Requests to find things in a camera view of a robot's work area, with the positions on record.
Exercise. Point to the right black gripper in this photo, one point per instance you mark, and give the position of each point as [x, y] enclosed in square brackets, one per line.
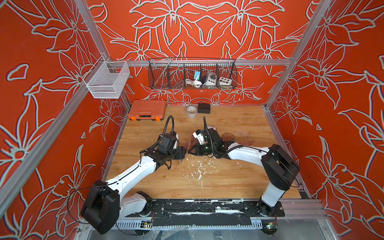
[197, 148]

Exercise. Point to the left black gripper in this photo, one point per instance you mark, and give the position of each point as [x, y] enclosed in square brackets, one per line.
[181, 153]

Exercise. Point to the clear protractor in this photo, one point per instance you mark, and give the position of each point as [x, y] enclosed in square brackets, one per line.
[228, 137]

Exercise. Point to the clear triangle ruler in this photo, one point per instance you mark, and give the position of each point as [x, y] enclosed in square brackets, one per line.
[246, 141]

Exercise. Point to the pink banknote bundle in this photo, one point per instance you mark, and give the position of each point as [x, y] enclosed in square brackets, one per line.
[191, 143]

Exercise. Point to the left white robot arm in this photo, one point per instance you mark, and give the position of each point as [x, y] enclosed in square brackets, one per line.
[106, 202]

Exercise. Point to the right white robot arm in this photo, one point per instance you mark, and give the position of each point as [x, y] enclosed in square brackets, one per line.
[279, 166]

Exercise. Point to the small black box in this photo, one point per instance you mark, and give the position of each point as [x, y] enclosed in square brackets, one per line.
[204, 108]

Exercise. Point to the clear tape roll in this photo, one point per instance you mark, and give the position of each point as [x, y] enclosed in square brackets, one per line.
[191, 112]

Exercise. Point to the orange plastic tool case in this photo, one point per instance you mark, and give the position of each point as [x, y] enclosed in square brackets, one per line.
[147, 110]

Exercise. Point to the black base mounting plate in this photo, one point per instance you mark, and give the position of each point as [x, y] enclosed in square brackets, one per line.
[246, 207]

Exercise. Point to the white button box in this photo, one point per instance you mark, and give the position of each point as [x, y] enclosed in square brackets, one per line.
[225, 82]

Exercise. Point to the blue small box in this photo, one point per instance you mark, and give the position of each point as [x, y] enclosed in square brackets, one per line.
[197, 75]

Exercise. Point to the black wire wall basket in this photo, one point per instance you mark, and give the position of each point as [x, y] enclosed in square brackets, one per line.
[177, 73]

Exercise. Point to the clear plastic wall bin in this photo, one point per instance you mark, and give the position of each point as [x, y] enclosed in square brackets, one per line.
[104, 83]

